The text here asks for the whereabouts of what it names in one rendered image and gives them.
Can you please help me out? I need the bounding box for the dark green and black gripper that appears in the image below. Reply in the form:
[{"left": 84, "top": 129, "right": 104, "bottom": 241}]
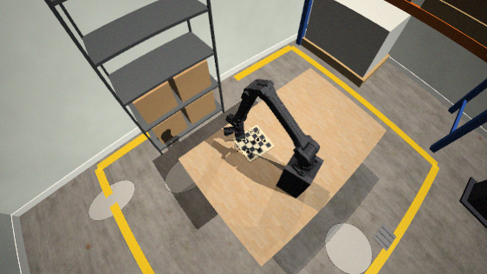
[{"left": 236, "top": 129, "right": 245, "bottom": 140}]

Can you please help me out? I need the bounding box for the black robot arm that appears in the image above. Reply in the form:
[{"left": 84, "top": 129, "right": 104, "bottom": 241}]
[{"left": 224, "top": 79, "right": 320, "bottom": 177}]

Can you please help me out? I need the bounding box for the chessboard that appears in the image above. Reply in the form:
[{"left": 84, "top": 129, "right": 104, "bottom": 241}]
[{"left": 233, "top": 125, "right": 274, "bottom": 162}]

